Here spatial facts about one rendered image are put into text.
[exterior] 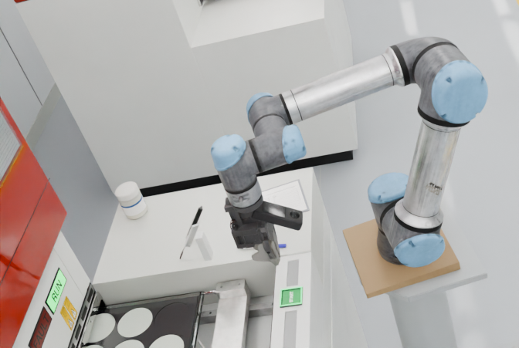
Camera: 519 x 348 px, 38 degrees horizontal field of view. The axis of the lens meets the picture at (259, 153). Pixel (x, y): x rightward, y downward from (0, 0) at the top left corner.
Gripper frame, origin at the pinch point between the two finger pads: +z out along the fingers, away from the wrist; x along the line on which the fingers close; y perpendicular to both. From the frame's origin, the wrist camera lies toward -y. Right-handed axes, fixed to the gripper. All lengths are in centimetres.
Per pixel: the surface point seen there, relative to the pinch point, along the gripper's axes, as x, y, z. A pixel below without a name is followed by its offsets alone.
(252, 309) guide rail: -8.4, 14.1, 24.5
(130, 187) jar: -43, 49, 4
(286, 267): -10.8, 2.0, 13.5
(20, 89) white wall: -270, 206, 78
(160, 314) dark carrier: -6.5, 38.5, 19.7
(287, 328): 8.9, 1.1, 13.9
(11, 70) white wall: -272, 206, 65
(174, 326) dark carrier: -1.5, 33.6, 19.7
